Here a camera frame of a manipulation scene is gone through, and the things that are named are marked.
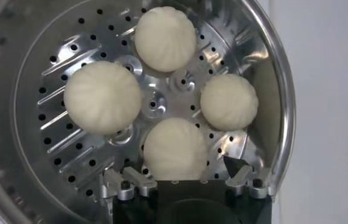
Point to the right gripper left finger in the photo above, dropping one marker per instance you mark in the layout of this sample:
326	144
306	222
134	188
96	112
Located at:
137	181

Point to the white steamed baozi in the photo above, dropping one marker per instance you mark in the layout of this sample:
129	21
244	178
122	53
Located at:
165	39
175	149
102	97
228	102

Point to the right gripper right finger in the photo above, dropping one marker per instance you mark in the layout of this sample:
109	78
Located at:
241	178

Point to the stainless steel steamer basket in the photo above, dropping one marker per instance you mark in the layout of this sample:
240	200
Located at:
70	170

